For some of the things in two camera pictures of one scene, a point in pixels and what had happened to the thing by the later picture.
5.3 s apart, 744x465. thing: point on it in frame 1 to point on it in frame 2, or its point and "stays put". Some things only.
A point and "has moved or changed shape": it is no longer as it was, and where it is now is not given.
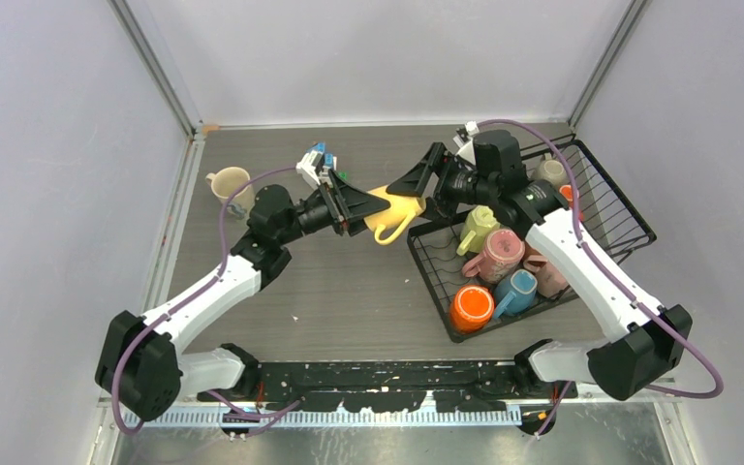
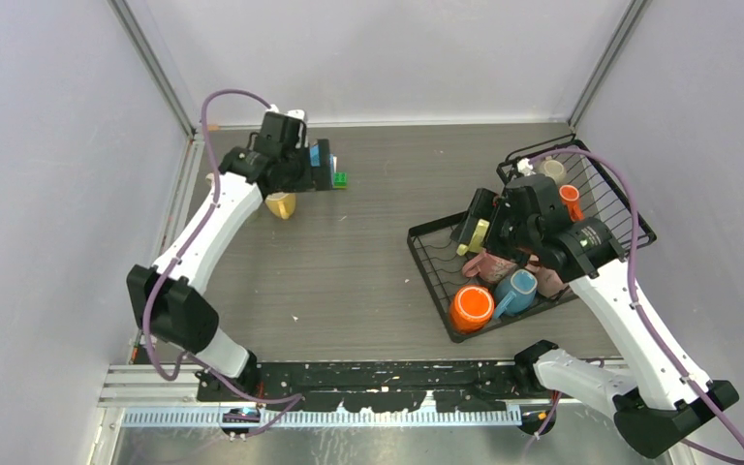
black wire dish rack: x=482 y=273 stays put
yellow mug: x=390 y=224 has moved or changed shape
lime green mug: x=476 y=228 stays put
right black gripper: x=416 y=182 to x=490 y=205
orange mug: x=472 y=309 stays put
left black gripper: x=348 y=206 to x=306 y=183
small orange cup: x=568 y=192 stays put
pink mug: x=503 y=252 stays put
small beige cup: x=549 y=170 stays put
